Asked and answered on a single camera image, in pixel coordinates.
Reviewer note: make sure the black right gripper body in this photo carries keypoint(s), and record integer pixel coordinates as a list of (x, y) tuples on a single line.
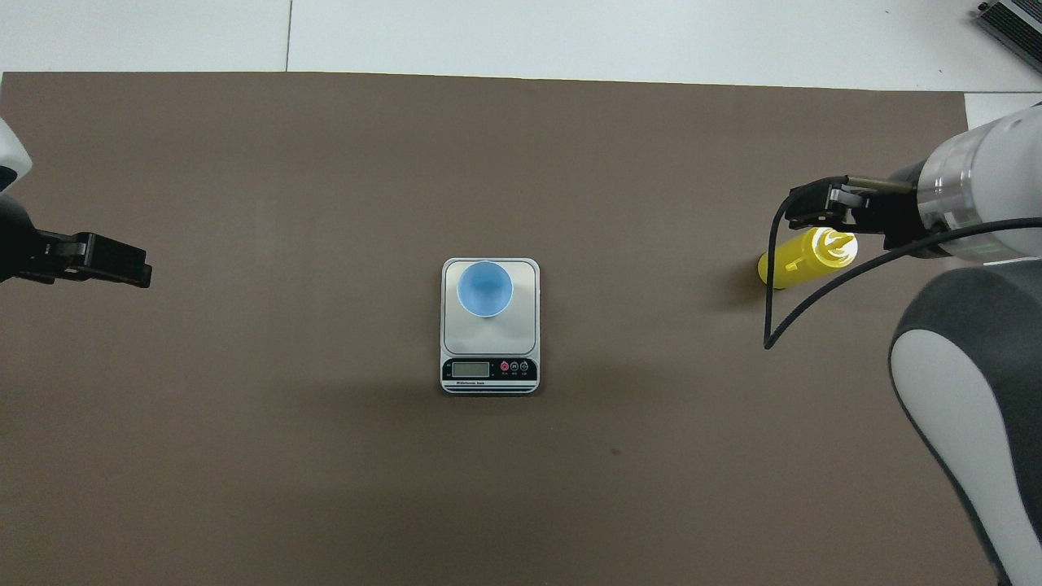
[(891, 216)]

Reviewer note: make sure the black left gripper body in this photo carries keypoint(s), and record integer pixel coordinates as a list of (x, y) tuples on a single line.
[(32, 252)]

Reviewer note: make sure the yellow squeeze bottle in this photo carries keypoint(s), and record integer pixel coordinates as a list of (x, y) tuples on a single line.
[(785, 264)]

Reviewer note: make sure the light blue plastic cup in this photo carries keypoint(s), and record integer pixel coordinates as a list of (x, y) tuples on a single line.
[(484, 289)]

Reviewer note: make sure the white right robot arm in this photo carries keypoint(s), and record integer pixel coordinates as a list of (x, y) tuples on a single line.
[(961, 391)]

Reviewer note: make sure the silver digital kitchen scale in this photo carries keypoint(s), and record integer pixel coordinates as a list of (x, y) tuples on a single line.
[(521, 334)]

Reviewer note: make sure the brown paper table mat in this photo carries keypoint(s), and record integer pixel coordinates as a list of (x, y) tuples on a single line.
[(244, 448)]

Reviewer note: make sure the grey ribbed metal box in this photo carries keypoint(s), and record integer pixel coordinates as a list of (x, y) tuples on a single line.
[(1017, 20)]

